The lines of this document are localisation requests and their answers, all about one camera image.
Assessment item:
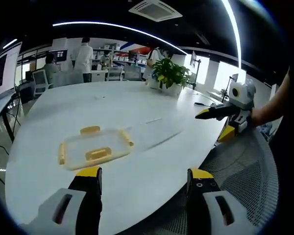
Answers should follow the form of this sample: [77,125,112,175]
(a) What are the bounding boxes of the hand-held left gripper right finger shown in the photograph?
[186,167,263,235]

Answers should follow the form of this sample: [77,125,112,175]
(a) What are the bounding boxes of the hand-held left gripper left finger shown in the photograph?
[18,167,104,235]

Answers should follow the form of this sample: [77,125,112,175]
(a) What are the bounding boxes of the black tripod stand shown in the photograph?
[222,75,239,101]

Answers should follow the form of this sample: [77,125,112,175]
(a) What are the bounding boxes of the black monitor stand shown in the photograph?
[190,50,202,89]

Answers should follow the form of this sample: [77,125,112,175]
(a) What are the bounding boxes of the grey mesh office chair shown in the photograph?
[198,126,279,235]

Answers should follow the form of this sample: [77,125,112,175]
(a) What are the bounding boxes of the clear lid with yellow clips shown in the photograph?
[58,125,136,171]

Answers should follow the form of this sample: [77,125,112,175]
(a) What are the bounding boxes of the person's dark clothing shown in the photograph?
[268,64,294,177]

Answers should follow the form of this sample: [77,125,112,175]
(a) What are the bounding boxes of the green potted plant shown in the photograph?
[148,57,192,96]

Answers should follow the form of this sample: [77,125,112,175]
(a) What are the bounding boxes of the curved ceiling light strip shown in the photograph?
[52,21,187,55]
[221,0,243,70]

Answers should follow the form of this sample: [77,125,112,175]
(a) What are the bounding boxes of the white storage shelves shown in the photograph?
[92,43,149,67]

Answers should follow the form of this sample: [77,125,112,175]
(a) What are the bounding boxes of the ceiling air vent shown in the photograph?
[128,0,184,23]

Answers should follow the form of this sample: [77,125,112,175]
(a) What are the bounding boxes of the white low cabinet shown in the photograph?
[91,70,109,83]

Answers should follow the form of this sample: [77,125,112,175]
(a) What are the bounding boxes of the black framed side desk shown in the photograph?
[0,94,24,145]

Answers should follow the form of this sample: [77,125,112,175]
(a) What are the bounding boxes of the white mesh office chair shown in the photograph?
[31,69,54,96]

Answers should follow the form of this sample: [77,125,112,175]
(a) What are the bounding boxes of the dark computer monitor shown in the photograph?
[48,49,68,65]

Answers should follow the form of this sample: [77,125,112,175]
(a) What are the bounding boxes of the large wall screen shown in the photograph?
[0,41,23,100]

